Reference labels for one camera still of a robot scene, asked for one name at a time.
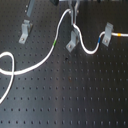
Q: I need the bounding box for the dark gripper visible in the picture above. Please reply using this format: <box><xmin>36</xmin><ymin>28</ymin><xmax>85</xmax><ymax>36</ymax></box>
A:
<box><xmin>50</xmin><ymin>0</ymin><xmax>88</xmax><ymax>24</ymax></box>

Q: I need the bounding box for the white cable with colour marks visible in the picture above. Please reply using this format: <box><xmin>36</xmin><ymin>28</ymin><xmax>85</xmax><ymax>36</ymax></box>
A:
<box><xmin>0</xmin><ymin>8</ymin><xmax>128</xmax><ymax>105</ymax></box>

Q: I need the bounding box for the middle grey metal cable clip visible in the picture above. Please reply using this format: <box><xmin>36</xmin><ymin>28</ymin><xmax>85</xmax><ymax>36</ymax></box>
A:
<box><xmin>66</xmin><ymin>29</ymin><xmax>80</xmax><ymax>52</ymax></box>

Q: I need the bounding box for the grey metal cable clip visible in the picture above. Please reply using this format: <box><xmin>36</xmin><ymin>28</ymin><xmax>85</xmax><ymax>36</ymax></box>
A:
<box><xmin>19</xmin><ymin>20</ymin><xmax>33</xmax><ymax>44</ymax></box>
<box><xmin>66</xmin><ymin>29</ymin><xmax>80</xmax><ymax>52</ymax></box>
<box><xmin>102</xmin><ymin>22</ymin><xmax>113</xmax><ymax>47</ymax></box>

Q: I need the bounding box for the grey metal post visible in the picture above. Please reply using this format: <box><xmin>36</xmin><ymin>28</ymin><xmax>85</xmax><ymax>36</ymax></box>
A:
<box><xmin>27</xmin><ymin>0</ymin><xmax>35</xmax><ymax>17</ymax></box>

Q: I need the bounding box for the right grey metal cable clip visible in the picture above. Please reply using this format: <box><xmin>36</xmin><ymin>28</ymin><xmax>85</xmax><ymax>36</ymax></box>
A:
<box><xmin>102</xmin><ymin>22</ymin><xmax>113</xmax><ymax>47</ymax></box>

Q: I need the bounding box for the left grey metal cable clip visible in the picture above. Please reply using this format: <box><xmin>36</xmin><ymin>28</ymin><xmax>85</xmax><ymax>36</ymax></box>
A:
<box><xmin>19</xmin><ymin>20</ymin><xmax>33</xmax><ymax>44</ymax></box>

